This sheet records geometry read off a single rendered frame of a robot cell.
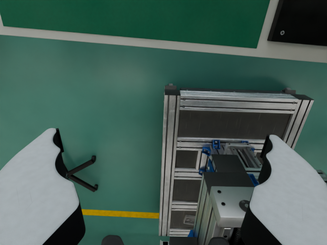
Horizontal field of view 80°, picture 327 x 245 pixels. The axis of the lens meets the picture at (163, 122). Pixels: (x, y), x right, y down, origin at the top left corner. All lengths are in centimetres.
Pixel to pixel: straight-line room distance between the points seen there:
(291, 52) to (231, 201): 40
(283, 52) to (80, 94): 120
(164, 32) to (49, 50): 103
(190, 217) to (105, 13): 153
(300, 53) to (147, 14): 39
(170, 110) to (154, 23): 69
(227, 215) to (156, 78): 100
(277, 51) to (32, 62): 134
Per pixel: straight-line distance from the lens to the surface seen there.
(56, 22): 57
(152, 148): 155
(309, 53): 64
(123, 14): 52
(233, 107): 122
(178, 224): 184
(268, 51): 59
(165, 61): 129
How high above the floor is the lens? 127
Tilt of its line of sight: 63 degrees down
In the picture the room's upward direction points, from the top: 179 degrees clockwise
